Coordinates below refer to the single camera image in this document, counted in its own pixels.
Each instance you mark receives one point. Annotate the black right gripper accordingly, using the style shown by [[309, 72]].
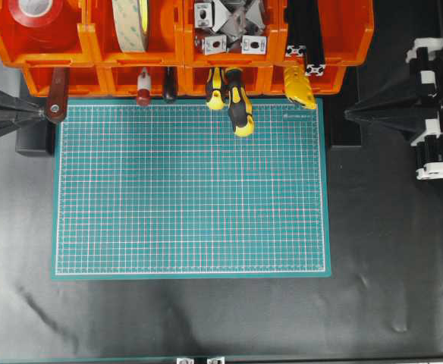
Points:
[[413, 107]]

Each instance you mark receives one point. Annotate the red vinyl tape roll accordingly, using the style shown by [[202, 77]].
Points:
[[51, 25]]

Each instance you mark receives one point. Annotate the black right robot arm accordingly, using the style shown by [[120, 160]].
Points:
[[414, 107]]

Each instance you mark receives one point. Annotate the cream double-sided tape roll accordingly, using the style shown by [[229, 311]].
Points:
[[131, 18]]

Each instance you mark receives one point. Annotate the orange bin lower far left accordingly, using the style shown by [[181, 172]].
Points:
[[83, 81]]

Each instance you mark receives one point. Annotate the orange bin upper far left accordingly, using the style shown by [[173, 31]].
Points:
[[16, 50]]

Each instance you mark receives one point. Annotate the orange bin upper right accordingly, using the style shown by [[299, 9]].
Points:
[[347, 29]]

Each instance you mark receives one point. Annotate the black aluminium extrusion right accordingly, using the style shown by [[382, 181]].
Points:
[[311, 36]]

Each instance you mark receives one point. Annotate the black aluminium extrusion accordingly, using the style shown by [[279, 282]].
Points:
[[295, 17], [311, 36]]

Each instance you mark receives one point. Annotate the yellow utility knife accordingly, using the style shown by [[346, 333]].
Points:
[[297, 87]]

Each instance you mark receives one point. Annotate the black aluminium extrusion left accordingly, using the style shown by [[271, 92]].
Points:
[[295, 17]]

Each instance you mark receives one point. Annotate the orange bin lower right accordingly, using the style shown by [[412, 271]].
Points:
[[329, 83]]

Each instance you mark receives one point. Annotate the green cutting mat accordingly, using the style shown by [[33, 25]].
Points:
[[169, 192]]

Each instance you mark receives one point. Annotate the large yellow black screwdriver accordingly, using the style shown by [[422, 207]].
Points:
[[240, 109]]

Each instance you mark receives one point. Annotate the small yellow black screwdriver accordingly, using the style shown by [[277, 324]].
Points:
[[215, 89]]

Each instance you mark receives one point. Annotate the brown wooden tool handle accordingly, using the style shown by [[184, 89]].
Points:
[[57, 100]]

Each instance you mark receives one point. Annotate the dark brown tool handle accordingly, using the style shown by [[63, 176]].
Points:
[[170, 85]]

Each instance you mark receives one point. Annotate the silver corner bracket lower right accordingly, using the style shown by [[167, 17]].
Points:
[[253, 45]]

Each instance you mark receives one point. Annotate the silver corner bracket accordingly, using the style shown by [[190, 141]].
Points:
[[253, 45], [203, 14], [213, 45]]

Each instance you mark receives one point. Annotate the grey corner bracket centre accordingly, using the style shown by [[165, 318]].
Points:
[[238, 18]]

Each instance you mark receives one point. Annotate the silver corner bracket lower left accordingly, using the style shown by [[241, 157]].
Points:
[[213, 45]]

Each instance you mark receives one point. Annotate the silver corner bracket upper left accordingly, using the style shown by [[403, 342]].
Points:
[[203, 14]]

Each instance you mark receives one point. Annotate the silver bracket bottom edge left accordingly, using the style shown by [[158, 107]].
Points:
[[185, 360]]

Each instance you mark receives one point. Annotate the silver bracket edge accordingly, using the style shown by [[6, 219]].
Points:
[[216, 360], [185, 360]]

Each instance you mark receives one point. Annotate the silver bracket bottom edge right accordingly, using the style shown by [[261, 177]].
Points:
[[216, 360]]

